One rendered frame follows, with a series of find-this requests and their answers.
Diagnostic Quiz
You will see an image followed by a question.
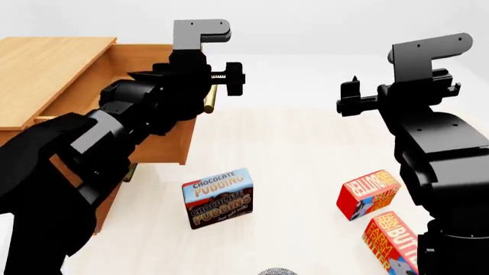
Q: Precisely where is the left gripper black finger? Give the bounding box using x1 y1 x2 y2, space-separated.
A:
127 70 166 85
224 61 247 97

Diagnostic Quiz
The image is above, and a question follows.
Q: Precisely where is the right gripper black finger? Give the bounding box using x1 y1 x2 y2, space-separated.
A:
335 75 383 118
431 67 463 95

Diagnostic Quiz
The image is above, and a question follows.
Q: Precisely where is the open wooden drawer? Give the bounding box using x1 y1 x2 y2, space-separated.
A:
33 42 200 167

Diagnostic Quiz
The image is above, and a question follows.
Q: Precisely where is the wooden cabinet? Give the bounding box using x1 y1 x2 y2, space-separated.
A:
0 36 133 235

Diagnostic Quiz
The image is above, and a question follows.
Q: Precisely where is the grey patterned bowl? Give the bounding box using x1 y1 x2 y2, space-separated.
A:
257 267 300 275

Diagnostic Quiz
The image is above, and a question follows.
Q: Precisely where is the red butter box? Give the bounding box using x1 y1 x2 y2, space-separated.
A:
361 211 420 275
335 169 402 222

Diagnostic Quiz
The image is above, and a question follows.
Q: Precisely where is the chocolate pudding box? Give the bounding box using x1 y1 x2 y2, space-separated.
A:
181 167 254 231

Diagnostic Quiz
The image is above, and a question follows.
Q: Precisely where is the brass handle of open drawer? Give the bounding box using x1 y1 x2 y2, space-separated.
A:
202 83 219 114

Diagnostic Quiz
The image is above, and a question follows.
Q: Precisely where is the dark grey right camera bracket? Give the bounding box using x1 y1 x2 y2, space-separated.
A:
387 32 474 85

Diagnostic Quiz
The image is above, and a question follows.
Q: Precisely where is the grey left camera bracket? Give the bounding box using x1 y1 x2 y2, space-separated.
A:
172 18 233 52

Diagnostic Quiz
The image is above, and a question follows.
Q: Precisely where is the brass handle of closed drawer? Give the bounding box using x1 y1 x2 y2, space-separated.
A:
122 162 139 183

